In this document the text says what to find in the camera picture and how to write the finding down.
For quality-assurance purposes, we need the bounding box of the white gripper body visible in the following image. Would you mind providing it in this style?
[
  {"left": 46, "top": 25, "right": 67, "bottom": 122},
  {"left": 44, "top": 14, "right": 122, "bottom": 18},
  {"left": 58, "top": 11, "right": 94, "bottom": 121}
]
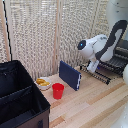
[{"left": 86, "top": 59, "right": 101, "bottom": 74}]

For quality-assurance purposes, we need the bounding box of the blue hardcover book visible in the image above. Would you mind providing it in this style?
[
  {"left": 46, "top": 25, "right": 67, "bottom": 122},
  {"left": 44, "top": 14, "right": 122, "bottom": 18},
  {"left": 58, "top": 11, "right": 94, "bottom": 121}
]
[{"left": 58, "top": 60, "right": 83, "bottom": 92}]

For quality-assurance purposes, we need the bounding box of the red plastic cup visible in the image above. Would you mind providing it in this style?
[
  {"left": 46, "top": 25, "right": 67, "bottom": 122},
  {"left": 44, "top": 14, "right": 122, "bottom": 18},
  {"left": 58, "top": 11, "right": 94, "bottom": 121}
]
[{"left": 51, "top": 82, "right": 65, "bottom": 100}]

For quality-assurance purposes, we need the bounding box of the black dish rack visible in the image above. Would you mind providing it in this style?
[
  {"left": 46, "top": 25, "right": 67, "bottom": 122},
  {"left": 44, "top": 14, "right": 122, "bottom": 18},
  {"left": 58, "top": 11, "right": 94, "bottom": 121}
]
[{"left": 99, "top": 38, "right": 128, "bottom": 76}]

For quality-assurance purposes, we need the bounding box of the yellow food piece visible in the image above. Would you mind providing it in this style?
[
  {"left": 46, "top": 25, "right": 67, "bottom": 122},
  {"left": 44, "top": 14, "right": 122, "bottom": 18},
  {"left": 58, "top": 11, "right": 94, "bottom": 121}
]
[
  {"left": 39, "top": 81, "right": 51, "bottom": 87},
  {"left": 35, "top": 78, "right": 47, "bottom": 85}
]

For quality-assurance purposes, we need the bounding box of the white bowl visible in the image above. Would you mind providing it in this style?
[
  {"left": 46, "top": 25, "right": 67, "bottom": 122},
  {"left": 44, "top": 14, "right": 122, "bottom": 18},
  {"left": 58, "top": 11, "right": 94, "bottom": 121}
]
[{"left": 35, "top": 76, "right": 53, "bottom": 92}]

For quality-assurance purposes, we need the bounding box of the woven folding screen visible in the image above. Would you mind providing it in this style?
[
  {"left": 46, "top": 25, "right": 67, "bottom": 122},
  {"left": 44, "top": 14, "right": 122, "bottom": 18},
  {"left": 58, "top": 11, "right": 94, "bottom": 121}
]
[{"left": 0, "top": 0, "right": 118, "bottom": 81}]

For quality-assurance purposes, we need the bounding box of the black fabric storage box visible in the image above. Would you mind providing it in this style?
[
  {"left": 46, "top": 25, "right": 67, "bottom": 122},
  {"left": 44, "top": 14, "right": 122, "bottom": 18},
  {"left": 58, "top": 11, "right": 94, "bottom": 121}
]
[{"left": 0, "top": 59, "right": 52, "bottom": 128}]

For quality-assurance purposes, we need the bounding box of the thin black pole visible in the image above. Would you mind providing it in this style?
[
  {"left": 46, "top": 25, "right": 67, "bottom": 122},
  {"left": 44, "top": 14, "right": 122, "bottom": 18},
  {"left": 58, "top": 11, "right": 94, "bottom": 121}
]
[{"left": 2, "top": 0, "right": 13, "bottom": 63}]

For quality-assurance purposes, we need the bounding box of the black wire rack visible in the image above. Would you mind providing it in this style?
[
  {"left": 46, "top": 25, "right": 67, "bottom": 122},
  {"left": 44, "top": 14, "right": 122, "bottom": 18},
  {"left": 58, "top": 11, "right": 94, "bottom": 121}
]
[{"left": 79, "top": 64, "right": 112, "bottom": 85}]

